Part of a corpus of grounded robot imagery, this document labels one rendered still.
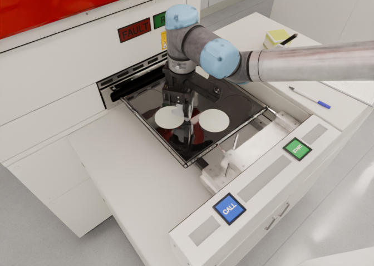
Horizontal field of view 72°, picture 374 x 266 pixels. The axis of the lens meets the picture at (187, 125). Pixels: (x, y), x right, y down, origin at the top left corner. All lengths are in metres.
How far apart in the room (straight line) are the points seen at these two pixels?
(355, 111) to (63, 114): 0.92
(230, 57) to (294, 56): 0.14
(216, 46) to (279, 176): 0.36
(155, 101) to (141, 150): 0.18
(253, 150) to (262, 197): 0.21
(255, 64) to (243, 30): 0.56
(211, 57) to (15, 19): 0.43
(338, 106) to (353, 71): 0.34
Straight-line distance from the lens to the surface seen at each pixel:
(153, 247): 0.75
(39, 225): 1.84
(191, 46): 0.57
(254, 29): 1.19
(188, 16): 0.59
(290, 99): 0.90
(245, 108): 0.90
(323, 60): 0.59
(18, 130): 0.92
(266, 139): 0.86
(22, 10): 0.70
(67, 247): 1.72
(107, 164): 0.88
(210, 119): 0.85
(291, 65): 0.60
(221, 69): 0.54
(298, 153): 0.75
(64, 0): 0.72
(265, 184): 0.68
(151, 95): 0.94
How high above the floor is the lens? 1.54
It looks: 50 degrees down
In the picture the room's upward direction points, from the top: straight up
